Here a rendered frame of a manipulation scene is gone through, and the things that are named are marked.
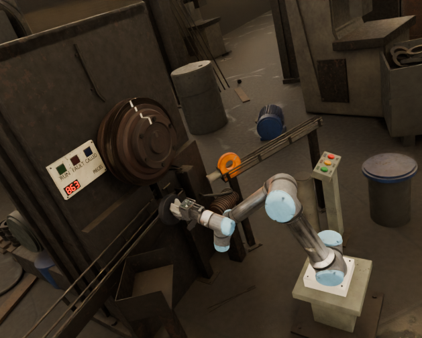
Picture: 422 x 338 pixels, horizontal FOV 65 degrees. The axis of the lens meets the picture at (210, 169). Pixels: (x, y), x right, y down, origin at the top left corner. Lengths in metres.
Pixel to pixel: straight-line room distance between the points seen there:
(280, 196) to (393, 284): 1.13
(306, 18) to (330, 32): 0.32
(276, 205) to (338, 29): 2.94
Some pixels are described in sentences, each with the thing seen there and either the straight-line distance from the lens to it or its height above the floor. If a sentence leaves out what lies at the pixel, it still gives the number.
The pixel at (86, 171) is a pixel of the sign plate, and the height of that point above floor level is 1.12.
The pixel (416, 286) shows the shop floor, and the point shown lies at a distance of 2.27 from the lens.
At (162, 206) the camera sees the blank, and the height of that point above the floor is 0.88.
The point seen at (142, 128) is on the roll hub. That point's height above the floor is 1.23.
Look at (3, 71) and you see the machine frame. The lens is 1.61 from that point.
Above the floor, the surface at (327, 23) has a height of 1.06.
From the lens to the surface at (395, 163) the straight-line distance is 2.44.
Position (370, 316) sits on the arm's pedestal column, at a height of 0.02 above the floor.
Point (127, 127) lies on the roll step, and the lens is 1.68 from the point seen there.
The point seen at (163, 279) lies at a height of 0.60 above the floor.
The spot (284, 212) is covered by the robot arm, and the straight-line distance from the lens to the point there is 1.32.
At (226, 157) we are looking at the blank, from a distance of 2.13.
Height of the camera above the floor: 1.72
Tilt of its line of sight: 28 degrees down
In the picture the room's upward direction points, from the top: 18 degrees counter-clockwise
